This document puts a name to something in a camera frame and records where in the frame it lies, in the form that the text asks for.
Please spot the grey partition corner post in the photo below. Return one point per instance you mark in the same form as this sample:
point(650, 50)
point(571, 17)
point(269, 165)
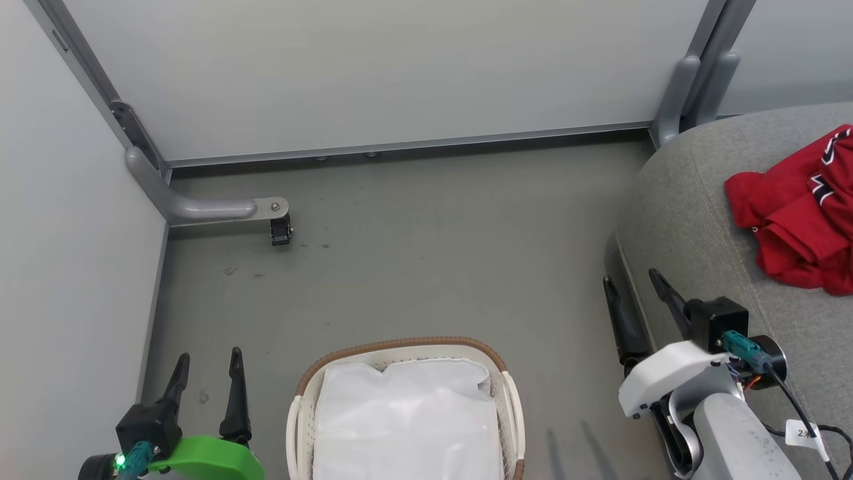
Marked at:
point(93, 80)

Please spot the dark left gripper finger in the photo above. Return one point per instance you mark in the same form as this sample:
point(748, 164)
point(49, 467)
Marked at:
point(236, 406)
point(176, 383)

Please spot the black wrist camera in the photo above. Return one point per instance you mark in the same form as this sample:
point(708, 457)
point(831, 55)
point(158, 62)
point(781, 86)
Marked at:
point(716, 318)
point(148, 423)

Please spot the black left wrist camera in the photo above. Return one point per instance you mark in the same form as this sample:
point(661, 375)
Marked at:
point(148, 423)

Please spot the grey fabric sofa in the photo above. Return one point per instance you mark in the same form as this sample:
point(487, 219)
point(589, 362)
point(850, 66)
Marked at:
point(693, 220)

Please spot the red sports shirt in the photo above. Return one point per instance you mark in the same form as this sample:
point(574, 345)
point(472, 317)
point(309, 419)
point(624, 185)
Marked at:
point(800, 220)

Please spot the grey metal partition foot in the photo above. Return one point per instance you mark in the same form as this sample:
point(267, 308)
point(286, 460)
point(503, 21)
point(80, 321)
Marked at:
point(200, 210)

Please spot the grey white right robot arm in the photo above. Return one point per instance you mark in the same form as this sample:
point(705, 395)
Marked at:
point(733, 440)

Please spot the black caster wheel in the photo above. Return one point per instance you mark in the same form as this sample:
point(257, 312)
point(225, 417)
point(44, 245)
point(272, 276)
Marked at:
point(280, 231)

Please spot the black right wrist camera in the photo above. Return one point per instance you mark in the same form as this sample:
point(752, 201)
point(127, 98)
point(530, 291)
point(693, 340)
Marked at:
point(716, 318)

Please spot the grey partition bottom rail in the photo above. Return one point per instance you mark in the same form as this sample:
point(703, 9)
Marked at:
point(400, 145)

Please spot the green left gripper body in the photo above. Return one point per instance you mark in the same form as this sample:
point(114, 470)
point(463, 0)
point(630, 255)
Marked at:
point(206, 460)

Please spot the white laundry basket brown rim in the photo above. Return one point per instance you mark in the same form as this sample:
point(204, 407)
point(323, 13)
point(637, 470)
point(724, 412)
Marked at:
point(300, 413)

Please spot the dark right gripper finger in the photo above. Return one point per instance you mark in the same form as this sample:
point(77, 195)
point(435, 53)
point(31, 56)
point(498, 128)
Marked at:
point(628, 330)
point(672, 300)

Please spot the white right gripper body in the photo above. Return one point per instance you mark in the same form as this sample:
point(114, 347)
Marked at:
point(666, 373)

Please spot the grey upright partition foot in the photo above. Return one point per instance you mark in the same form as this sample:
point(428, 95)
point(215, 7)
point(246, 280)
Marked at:
point(676, 100)
point(720, 86)

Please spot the white cloth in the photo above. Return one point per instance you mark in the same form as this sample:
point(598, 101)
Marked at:
point(406, 426)

